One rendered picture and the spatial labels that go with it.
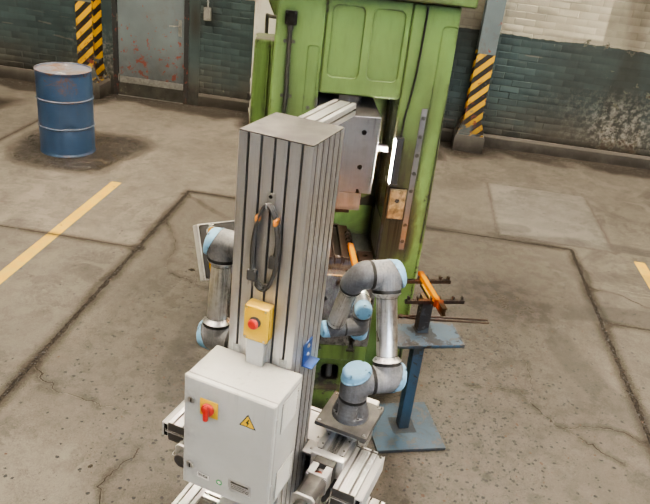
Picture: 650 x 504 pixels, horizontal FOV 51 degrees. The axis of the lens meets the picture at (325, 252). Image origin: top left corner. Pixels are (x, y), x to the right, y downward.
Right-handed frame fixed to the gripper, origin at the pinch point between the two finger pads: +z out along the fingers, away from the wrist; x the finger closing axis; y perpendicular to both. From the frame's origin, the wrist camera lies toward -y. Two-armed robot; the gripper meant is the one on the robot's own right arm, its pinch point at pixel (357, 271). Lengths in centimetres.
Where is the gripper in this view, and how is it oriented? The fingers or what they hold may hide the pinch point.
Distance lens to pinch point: 326.5
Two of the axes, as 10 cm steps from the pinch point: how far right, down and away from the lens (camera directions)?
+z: -0.5, -4.2, 9.1
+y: -0.9, 9.1, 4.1
